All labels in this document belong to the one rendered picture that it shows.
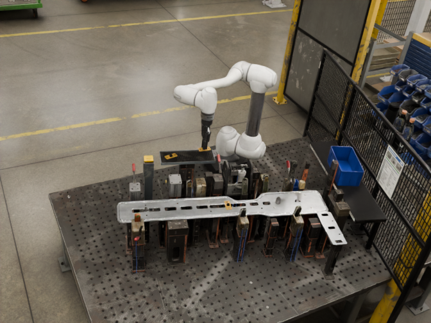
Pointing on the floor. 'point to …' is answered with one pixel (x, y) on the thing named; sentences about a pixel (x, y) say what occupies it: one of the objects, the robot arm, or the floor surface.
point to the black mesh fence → (376, 174)
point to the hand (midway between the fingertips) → (204, 143)
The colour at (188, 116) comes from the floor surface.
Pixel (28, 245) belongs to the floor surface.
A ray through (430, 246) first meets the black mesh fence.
